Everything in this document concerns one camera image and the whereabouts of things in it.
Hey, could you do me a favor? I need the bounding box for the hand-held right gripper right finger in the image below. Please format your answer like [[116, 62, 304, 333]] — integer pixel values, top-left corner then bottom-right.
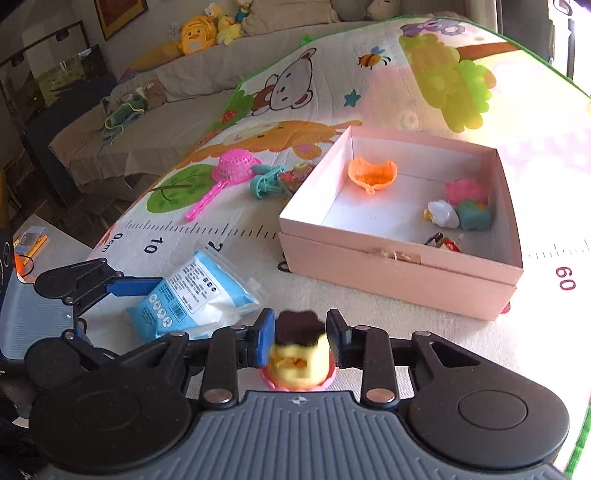
[[326, 309, 472, 411]]

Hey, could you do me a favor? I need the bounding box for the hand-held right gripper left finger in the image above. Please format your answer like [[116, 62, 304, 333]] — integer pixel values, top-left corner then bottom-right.
[[117, 308, 278, 410]]

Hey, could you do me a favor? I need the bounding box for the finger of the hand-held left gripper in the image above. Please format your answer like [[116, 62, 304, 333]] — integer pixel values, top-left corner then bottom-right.
[[34, 257, 163, 320], [24, 322, 120, 389]]

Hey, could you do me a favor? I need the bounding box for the toy pudding with pink cup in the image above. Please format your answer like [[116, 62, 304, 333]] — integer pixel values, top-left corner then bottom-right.
[[260, 309, 334, 393]]

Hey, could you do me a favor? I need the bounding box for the blue and white packet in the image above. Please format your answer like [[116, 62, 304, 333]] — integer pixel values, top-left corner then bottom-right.
[[126, 250, 262, 343]]

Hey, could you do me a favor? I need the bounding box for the pink cardboard box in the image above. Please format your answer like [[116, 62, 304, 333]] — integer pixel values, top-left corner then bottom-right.
[[278, 126, 525, 320]]

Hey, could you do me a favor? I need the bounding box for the pink toy strainer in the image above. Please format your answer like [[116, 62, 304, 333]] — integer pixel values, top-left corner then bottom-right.
[[185, 150, 263, 221]]

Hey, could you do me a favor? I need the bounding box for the orange and blue book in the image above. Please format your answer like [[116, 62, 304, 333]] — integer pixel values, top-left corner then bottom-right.
[[12, 226, 49, 257]]

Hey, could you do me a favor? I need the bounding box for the red and black small item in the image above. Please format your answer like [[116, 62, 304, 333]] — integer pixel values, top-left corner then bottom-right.
[[423, 232, 463, 254]]

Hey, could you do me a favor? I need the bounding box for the teal plastic toy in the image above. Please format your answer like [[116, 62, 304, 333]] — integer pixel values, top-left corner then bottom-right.
[[250, 166, 290, 200]]

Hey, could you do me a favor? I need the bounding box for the colourful patterned toy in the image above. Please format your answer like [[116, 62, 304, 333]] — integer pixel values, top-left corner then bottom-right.
[[277, 162, 317, 198]]

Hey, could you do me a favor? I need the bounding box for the white animal toy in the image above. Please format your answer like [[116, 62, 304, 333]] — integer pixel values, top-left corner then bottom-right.
[[423, 199, 461, 230]]

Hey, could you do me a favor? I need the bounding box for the orange toy bowl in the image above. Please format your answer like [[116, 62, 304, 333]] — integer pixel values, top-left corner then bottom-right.
[[348, 156, 398, 197]]

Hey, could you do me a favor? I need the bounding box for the green knitted cloth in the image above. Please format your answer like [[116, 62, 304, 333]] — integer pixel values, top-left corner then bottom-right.
[[103, 91, 149, 139]]

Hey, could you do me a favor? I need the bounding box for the teal animal toy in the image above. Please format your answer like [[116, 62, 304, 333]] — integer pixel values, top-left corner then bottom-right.
[[457, 198, 495, 232]]

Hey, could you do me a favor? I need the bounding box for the pink animal toy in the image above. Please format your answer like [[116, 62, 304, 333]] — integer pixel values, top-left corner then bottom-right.
[[444, 178, 489, 206]]

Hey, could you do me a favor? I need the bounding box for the glass fish tank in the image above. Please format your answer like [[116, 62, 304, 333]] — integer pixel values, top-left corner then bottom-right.
[[0, 20, 117, 126]]

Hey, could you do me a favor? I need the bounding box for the yellow long plush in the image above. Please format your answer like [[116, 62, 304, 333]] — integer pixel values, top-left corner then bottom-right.
[[133, 41, 186, 71]]

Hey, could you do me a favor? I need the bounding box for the yellow duck plush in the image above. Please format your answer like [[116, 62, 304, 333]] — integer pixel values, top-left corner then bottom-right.
[[179, 16, 218, 57]]

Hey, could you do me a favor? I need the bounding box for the cartoon printed play mat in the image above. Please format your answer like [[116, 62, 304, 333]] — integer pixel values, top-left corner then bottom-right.
[[87, 15, 591, 480]]

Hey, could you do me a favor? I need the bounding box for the small yellow plush toy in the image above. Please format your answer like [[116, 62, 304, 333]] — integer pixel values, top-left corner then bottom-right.
[[205, 3, 242, 45]]

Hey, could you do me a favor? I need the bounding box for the beige cushion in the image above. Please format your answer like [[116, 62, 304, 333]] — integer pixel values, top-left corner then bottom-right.
[[242, 0, 343, 37]]

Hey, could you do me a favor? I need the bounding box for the framed wall picture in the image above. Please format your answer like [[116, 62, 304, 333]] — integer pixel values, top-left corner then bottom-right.
[[93, 0, 149, 42]]

